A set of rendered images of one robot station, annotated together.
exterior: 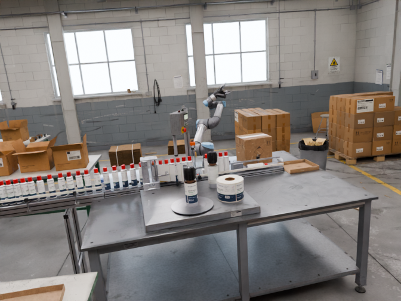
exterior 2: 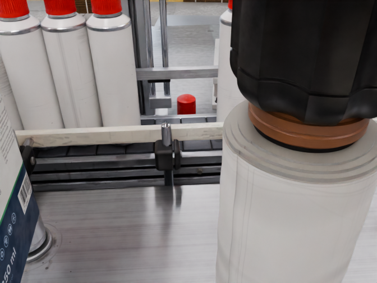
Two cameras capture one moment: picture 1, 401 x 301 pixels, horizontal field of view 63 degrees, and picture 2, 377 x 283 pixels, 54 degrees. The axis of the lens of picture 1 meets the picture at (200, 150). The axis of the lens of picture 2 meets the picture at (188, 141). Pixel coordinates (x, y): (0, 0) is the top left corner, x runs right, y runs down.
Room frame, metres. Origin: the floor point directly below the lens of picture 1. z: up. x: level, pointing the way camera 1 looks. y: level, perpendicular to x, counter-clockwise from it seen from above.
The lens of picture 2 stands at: (2.37, -0.06, 1.17)
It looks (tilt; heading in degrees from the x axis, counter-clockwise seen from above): 35 degrees down; 9
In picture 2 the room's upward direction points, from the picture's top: 1 degrees counter-clockwise
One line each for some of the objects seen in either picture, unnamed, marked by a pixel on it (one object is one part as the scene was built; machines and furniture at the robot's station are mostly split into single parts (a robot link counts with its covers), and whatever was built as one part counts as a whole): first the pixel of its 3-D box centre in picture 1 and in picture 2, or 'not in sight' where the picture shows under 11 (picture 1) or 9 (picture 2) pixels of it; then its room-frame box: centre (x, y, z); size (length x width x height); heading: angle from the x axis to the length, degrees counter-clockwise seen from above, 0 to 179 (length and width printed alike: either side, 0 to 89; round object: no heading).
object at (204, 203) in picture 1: (192, 205); not in sight; (2.18, 0.09, 0.89); 0.31 x 0.31 x 0.01
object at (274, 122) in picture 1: (260, 132); not in sight; (6.51, -1.25, 0.45); 1.20 x 0.84 x 0.89; 6
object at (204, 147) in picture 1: (207, 149); not in sight; (3.13, -0.07, 1.05); 0.13 x 0.12 x 0.14; 72
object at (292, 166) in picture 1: (298, 165); not in sight; (3.01, -0.93, 0.85); 0.30 x 0.26 x 0.04; 102
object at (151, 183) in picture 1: (150, 172); not in sight; (2.63, 0.44, 1.01); 0.14 x 0.13 x 0.26; 102
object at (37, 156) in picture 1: (37, 153); not in sight; (3.86, 1.97, 0.96); 0.53 x 0.45 x 0.37; 6
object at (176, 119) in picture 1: (179, 122); not in sight; (2.87, 0.17, 1.38); 0.17 x 0.10 x 0.19; 157
